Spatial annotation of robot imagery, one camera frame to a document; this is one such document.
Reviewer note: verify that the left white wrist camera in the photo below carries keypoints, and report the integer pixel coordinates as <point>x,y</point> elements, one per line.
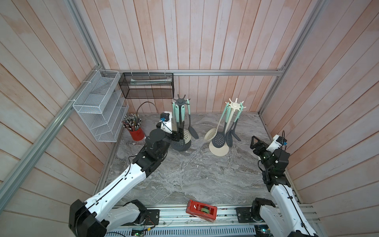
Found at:
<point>166,122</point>

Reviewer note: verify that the cream skimmer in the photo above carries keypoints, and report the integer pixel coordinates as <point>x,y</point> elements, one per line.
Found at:
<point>175,120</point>
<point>212,132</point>
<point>187,135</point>

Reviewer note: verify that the aluminium frame rail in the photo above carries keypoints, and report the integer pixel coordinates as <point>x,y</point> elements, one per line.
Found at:
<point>226,72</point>

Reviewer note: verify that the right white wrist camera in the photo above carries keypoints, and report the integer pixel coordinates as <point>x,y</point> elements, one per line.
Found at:
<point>277,143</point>

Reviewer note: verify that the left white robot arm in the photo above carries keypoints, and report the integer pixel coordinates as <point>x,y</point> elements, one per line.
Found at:
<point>97,215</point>

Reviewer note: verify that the red tape dispenser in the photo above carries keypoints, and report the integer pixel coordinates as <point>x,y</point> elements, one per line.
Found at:
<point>202,210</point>

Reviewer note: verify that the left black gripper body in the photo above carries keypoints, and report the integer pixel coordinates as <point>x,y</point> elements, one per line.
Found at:
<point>176,136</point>

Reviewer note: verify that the white wire mesh shelf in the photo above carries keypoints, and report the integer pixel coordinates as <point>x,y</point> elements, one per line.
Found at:
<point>101,105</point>

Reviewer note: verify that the black mesh wall basket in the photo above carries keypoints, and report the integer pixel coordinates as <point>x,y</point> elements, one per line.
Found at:
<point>147,85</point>

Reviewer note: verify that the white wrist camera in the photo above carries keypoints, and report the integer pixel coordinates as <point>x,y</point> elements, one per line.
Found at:
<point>277,143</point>
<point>166,122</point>

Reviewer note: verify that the dark grey utensil rack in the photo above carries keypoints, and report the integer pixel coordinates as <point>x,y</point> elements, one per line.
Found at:
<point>180,102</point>

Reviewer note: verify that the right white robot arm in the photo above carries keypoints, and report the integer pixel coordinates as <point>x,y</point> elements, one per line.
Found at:
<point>283,216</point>

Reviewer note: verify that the red pencil cup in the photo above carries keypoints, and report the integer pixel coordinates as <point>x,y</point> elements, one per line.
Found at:
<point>132,123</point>

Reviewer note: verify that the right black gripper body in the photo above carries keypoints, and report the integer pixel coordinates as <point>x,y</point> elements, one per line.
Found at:
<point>265,156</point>

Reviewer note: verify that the grey solid spoon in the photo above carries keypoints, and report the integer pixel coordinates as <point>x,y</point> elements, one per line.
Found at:
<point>177,145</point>

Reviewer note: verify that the cream utensil rack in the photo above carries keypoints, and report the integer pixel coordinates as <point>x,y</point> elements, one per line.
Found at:
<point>235,108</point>

